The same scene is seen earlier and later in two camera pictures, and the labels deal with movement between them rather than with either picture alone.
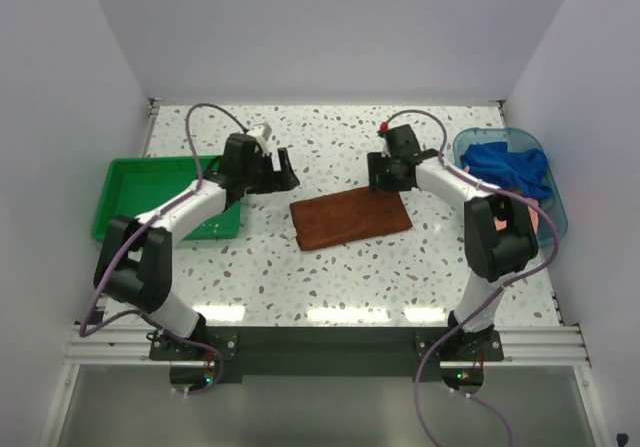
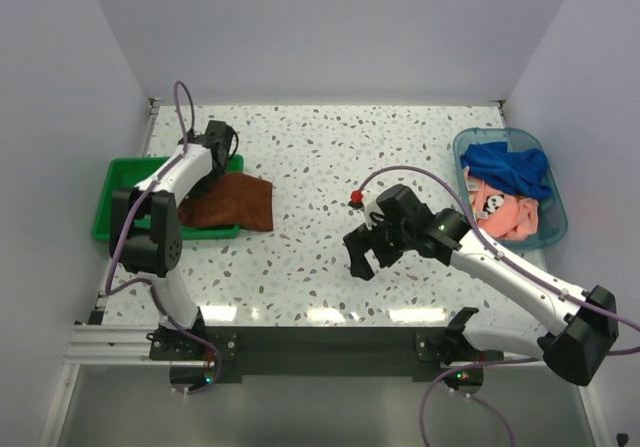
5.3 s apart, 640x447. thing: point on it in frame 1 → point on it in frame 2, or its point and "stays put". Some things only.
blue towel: (520, 172) stays put
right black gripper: (377, 180) → (359, 242)
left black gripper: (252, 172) → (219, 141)
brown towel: (345, 216) → (237, 199)
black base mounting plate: (328, 355) stays put
